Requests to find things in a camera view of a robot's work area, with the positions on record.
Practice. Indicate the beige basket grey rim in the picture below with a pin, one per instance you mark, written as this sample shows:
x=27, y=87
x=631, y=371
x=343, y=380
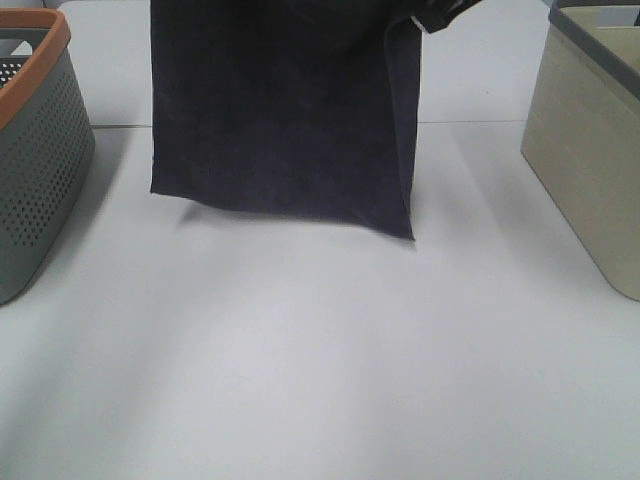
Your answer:
x=582, y=132

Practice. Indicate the dark grey towel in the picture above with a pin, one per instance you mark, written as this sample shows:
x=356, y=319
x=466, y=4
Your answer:
x=287, y=108

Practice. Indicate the grey perforated basket orange rim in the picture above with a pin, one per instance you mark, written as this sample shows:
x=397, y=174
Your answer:
x=47, y=143

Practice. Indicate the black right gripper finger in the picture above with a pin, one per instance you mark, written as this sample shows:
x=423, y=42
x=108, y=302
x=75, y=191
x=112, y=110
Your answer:
x=432, y=16

